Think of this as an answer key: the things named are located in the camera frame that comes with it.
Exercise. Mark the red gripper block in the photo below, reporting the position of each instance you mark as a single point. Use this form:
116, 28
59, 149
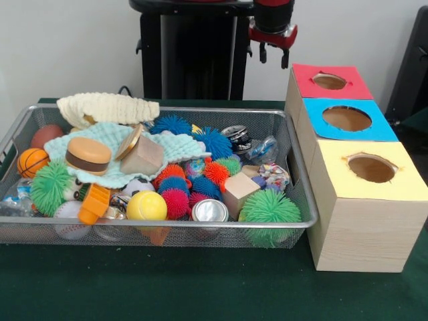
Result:
272, 38

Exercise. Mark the crushed red soda can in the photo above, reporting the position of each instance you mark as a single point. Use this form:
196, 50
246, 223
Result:
237, 137

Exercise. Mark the clear plastic bottle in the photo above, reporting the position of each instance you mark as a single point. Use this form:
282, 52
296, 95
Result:
264, 150

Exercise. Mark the cream waffle cloth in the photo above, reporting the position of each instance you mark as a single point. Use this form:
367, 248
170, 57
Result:
110, 108

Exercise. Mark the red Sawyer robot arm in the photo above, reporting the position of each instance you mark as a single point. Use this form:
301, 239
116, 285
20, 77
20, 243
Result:
274, 13

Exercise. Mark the wooden box with three holes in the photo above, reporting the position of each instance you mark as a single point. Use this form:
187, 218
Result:
364, 234

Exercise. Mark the crumpled printed paper ball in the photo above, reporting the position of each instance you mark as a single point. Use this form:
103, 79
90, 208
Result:
275, 174

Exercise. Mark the black chair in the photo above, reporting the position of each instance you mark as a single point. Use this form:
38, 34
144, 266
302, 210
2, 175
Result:
411, 67

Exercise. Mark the large green spiky ball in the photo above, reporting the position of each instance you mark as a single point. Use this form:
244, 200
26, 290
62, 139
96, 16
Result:
270, 209

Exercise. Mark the plain wooden block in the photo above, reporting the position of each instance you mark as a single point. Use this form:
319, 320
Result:
144, 157

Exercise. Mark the light teal waffle cloth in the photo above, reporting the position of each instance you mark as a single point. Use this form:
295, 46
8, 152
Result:
100, 133

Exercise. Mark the yellow ball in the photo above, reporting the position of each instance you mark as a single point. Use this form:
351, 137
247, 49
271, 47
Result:
146, 206

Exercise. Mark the toy hamburger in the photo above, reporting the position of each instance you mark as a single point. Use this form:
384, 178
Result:
88, 156

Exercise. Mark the orange plastic toy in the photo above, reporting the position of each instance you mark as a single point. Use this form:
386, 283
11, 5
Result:
93, 205

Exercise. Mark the dark green tablecloth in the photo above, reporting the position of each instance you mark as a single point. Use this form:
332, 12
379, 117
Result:
200, 284

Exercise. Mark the small brown football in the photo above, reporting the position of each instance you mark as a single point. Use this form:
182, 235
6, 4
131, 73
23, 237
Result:
47, 136

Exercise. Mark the small orange basketball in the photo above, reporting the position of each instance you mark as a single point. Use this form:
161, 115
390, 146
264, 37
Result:
32, 163

